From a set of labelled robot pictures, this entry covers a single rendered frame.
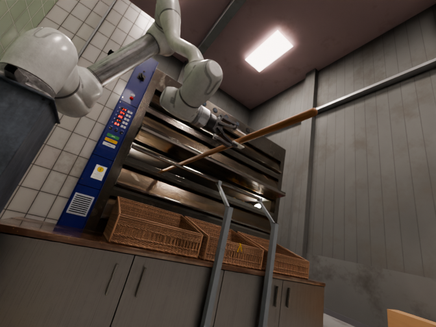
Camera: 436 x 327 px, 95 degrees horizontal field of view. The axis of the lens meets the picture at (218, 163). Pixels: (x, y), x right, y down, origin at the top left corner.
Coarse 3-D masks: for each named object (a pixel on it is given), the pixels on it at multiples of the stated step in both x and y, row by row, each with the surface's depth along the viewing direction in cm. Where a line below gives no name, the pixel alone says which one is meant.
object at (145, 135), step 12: (144, 132) 164; (156, 144) 177; (168, 144) 175; (180, 156) 191; (192, 156) 188; (204, 168) 206; (216, 168) 202; (228, 168) 202; (240, 180) 220; (252, 180) 217; (264, 192) 240; (276, 192) 236
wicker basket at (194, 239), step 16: (128, 208) 154; (144, 208) 160; (112, 224) 115; (128, 224) 112; (144, 224) 116; (160, 224) 121; (176, 224) 170; (192, 224) 152; (112, 240) 106; (128, 240) 110; (144, 240) 114; (160, 240) 120; (176, 240) 164; (192, 240) 130; (192, 256) 127
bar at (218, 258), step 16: (208, 176) 160; (240, 192) 176; (224, 224) 134; (272, 224) 162; (224, 240) 132; (272, 240) 156; (272, 256) 152; (272, 272) 150; (208, 288) 123; (208, 304) 118; (208, 320) 116
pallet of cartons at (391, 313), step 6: (390, 312) 244; (396, 312) 239; (402, 312) 251; (390, 318) 242; (396, 318) 237; (402, 318) 234; (408, 318) 230; (414, 318) 227; (420, 318) 238; (390, 324) 240; (396, 324) 236; (402, 324) 232; (408, 324) 228; (414, 324) 225; (420, 324) 221; (426, 324) 218; (432, 324) 215
